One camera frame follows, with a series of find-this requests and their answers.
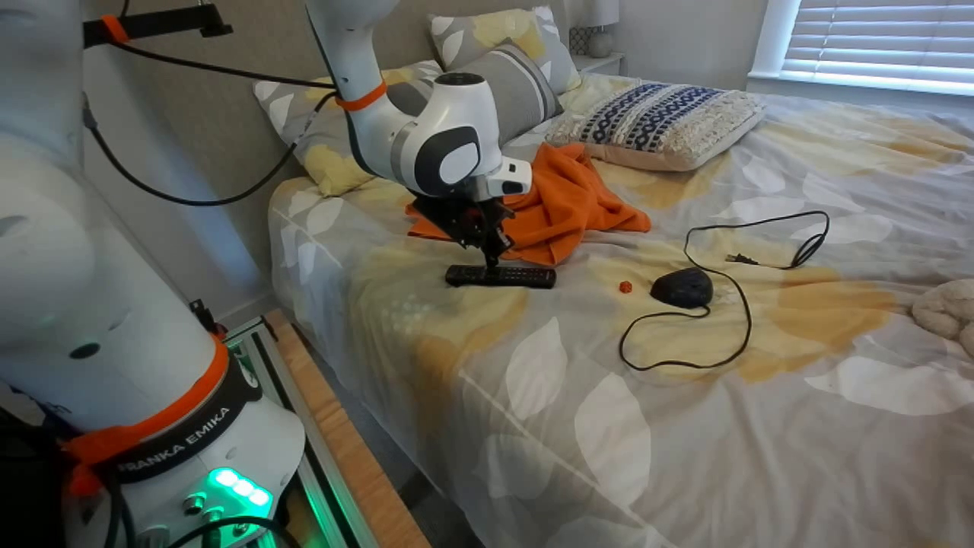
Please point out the orange cloth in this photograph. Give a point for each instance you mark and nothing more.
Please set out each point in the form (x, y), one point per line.
(568, 209)

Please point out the blue patterned cream pillow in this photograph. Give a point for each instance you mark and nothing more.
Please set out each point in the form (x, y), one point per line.
(659, 123)

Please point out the grey striped pillow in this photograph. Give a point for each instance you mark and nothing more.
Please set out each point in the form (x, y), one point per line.
(521, 86)

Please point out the wooden table edge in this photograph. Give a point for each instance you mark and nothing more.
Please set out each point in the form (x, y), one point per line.
(339, 436)

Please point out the white nightstand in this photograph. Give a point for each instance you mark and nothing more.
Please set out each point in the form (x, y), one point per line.
(602, 64)

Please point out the grey yellow leaf pillow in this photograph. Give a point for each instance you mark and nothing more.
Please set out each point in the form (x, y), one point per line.
(506, 31)
(307, 127)

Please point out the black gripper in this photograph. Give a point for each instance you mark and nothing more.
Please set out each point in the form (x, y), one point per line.
(457, 213)

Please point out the black remote control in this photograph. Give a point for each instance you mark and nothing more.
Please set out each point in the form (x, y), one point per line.
(521, 277)

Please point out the white table lamp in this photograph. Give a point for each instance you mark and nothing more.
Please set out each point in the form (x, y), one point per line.
(596, 20)

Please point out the black computer mouse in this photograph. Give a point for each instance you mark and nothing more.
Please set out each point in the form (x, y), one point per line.
(683, 288)

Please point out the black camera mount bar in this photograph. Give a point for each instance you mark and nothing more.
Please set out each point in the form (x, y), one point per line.
(153, 24)

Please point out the leaf print bedspread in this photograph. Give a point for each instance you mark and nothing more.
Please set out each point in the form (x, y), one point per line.
(659, 406)

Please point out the small orange cap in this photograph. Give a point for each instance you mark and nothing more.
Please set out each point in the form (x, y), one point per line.
(626, 288)

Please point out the white window blinds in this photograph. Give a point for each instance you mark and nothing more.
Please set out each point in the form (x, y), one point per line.
(883, 35)

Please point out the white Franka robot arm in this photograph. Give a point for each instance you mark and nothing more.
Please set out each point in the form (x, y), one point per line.
(103, 306)

